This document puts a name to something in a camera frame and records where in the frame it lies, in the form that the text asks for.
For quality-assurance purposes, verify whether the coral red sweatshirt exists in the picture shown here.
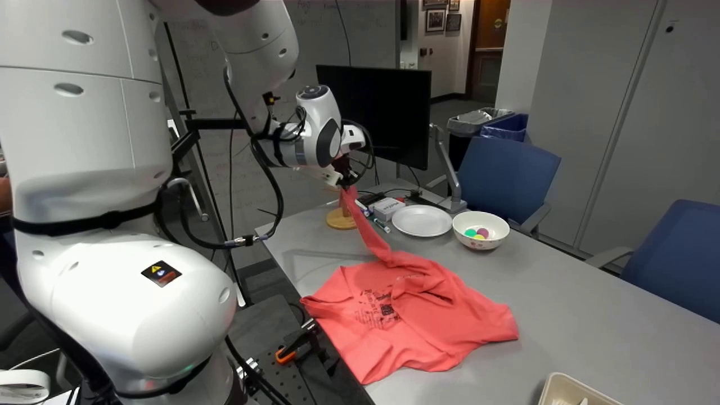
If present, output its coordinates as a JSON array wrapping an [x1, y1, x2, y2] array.
[[299, 181, 523, 386]]

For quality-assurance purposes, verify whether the light grey cabinet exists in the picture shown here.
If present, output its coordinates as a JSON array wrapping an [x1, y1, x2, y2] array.
[[492, 0, 720, 261]]

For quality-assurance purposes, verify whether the small white box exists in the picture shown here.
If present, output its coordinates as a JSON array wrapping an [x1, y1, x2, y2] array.
[[365, 196, 409, 230]]

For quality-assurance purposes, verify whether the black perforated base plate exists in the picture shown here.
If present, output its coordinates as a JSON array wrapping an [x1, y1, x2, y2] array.
[[222, 295, 379, 405]]

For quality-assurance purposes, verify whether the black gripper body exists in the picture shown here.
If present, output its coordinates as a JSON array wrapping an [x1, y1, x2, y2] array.
[[330, 149, 362, 189]]

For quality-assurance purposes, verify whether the blue office chair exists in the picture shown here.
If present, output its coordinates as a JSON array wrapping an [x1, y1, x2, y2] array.
[[587, 196, 720, 325], [455, 133, 565, 233]]

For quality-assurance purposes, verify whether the white plate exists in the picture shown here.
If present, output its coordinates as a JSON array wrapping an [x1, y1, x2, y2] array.
[[389, 201, 455, 241]]

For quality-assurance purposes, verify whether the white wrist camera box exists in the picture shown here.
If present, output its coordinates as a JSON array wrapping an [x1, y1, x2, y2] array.
[[339, 120, 371, 152]]

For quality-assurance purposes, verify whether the grey monitor stand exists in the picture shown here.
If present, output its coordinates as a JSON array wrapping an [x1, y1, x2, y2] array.
[[428, 120, 467, 214]]

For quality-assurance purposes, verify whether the brown door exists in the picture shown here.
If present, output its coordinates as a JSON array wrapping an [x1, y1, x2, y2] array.
[[465, 0, 512, 107]]

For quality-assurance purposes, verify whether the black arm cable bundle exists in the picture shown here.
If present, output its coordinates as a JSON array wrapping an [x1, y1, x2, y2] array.
[[154, 59, 379, 253]]

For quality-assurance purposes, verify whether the grey trash bin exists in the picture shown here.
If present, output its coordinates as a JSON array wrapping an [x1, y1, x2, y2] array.
[[445, 107, 501, 171]]

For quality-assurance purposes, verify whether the white bowl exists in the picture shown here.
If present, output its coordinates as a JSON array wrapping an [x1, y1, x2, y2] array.
[[451, 209, 512, 253]]

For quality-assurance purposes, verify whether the black computer monitor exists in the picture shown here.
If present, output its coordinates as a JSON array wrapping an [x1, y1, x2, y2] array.
[[314, 62, 434, 172]]

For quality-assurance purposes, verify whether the blue bin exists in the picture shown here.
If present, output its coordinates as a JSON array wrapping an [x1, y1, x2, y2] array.
[[476, 109, 532, 145]]

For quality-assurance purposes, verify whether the wooden mug tree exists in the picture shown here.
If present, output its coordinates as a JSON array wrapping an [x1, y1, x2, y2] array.
[[325, 200, 359, 232]]

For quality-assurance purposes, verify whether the orange clamp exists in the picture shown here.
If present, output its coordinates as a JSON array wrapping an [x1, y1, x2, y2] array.
[[271, 332, 321, 368]]

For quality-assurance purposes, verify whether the beige cutlery tray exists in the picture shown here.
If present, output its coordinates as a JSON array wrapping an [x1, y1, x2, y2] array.
[[537, 368, 626, 405]]

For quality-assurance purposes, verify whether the black camera stand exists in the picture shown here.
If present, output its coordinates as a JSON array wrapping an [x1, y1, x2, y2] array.
[[166, 107, 255, 311]]

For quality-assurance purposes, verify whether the framed wall picture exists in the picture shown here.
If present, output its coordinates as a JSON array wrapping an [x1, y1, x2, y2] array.
[[424, 3, 451, 36]]

